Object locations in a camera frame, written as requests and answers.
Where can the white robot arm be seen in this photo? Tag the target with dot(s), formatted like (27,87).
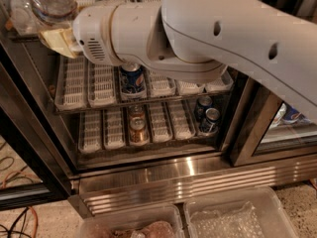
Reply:
(194,40)

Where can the brown soda can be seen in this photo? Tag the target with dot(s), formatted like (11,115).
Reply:
(136,111)
(137,130)

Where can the stainless steel fridge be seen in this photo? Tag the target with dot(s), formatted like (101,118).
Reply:
(259,139)

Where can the clear plastic water bottle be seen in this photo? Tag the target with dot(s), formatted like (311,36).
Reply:
(28,16)

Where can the front brown soda can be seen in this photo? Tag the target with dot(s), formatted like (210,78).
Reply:
(137,130)

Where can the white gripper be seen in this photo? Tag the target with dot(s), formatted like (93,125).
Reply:
(89,34)

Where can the top wire shelf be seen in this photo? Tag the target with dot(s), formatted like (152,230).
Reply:
(17,38)

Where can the rear dark blue can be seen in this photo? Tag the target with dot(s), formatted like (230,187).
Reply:
(202,104)

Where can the right clear plastic bin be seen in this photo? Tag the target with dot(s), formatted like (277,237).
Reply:
(243,213)

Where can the front dark blue can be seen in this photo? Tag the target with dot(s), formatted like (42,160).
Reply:
(209,122)

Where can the clear plastic bin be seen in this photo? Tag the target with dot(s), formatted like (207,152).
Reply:
(243,213)
(136,218)

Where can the left clear plastic bin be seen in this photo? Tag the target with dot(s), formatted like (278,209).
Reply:
(136,218)

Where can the dark blue can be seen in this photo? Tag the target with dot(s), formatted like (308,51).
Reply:
(209,122)
(202,104)

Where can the open fridge door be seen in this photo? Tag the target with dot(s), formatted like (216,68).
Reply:
(17,128)

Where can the middle wire shelf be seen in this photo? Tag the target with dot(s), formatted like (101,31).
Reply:
(119,103)

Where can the wire shelf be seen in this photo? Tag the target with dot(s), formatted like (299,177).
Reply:
(119,103)
(17,38)

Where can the rear brown soda can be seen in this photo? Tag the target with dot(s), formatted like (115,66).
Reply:
(136,111)

